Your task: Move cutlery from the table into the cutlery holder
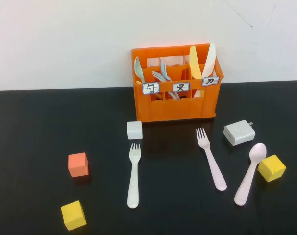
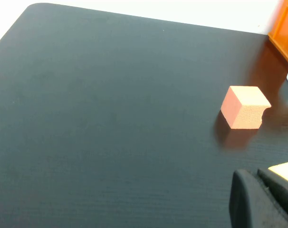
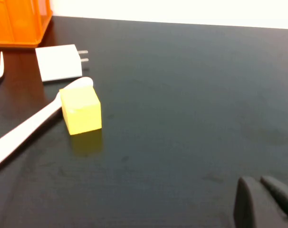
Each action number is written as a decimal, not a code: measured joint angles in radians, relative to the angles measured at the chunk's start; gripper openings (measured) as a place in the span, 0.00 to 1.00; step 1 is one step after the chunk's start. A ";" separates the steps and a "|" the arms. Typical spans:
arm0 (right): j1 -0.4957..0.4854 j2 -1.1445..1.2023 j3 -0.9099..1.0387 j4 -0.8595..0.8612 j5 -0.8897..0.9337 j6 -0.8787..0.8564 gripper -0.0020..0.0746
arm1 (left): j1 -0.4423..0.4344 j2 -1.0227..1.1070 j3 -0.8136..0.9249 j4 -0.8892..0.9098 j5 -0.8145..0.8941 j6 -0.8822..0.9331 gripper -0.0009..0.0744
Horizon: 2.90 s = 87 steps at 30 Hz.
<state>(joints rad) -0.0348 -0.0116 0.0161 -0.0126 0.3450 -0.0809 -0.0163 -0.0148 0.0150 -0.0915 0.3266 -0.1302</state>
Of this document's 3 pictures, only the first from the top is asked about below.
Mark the white plastic fork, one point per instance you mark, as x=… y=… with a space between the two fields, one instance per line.
x=133 y=186

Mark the pink plastic fork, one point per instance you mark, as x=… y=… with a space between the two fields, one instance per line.
x=213 y=166

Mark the pink plastic spoon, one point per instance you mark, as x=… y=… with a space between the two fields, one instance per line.
x=246 y=181

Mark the orange plastic cutlery crate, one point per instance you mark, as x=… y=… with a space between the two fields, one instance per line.
x=175 y=110

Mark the white foam cube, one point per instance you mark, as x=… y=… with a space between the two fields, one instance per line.
x=134 y=130

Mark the paper label spoon character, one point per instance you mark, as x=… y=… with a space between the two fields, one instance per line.
x=150 y=88

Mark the yellow plastic spoon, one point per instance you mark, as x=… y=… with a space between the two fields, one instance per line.
x=138 y=82

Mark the paper label fork character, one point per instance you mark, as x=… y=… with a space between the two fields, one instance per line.
x=181 y=87

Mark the pale green plastic spoon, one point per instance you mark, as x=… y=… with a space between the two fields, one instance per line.
x=138 y=66

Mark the yellow plastic knife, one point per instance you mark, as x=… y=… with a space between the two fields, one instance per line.
x=194 y=63

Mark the paper label knife character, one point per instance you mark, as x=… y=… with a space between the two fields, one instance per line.
x=210 y=81

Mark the cream plastic knife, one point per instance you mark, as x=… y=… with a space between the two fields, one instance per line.
x=209 y=61

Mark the orange foam cube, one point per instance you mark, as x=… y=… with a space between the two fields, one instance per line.
x=78 y=165

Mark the yellow foam cube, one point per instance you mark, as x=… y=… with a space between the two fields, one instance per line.
x=271 y=168
x=73 y=215

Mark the white USB wall charger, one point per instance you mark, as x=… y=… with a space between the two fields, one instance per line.
x=239 y=133

